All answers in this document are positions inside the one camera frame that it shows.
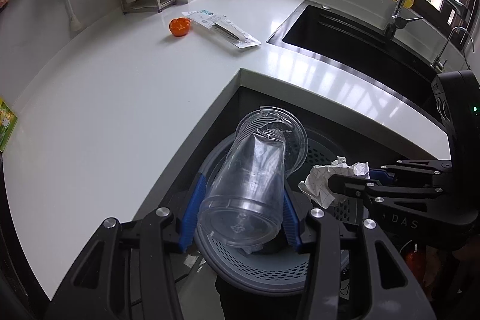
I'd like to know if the grey perforated trash bin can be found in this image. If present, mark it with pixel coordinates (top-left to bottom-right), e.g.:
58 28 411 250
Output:
193 128 357 297

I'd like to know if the black kitchen sink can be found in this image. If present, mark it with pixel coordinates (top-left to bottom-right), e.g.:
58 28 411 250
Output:
268 0 443 127

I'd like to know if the small chrome faucet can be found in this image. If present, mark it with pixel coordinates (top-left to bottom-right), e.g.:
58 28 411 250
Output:
430 26 477 72

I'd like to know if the chrome kitchen faucet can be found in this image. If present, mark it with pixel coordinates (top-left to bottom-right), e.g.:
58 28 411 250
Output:
383 0 472 40

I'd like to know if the green yellow pouch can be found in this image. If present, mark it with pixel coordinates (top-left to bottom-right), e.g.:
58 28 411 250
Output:
0 98 18 153

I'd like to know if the white bottle brush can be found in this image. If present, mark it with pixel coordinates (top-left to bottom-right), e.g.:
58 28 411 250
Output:
64 0 83 33

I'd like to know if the clear plastic cup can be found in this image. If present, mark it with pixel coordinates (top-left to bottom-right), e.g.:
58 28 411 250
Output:
198 106 308 249

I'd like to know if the white paper ball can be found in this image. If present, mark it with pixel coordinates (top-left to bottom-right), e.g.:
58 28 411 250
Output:
298 156 370 209

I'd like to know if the orange peel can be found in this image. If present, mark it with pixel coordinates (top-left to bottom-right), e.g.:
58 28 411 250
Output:
168 17 191 37

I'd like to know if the comb blister package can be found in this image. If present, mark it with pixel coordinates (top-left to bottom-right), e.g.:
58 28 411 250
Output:
182 10 261 49

